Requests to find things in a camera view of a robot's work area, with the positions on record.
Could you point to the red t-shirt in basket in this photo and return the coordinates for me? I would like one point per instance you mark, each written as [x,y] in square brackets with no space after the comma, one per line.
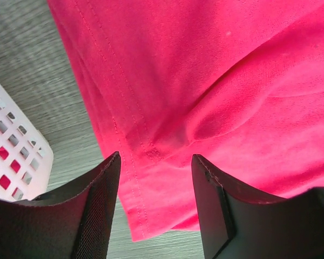
[15,166]

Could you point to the white plastic laundry basket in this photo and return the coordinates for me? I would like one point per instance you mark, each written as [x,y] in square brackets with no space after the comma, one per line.
[28,147]

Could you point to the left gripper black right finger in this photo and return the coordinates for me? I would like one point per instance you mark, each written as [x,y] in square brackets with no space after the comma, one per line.
[239,221]

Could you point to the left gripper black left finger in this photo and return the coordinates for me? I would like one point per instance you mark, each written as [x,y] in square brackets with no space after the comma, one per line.
[71,221]

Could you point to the pink red t-shirt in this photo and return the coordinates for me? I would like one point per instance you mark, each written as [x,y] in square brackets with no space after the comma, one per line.
[239,82]

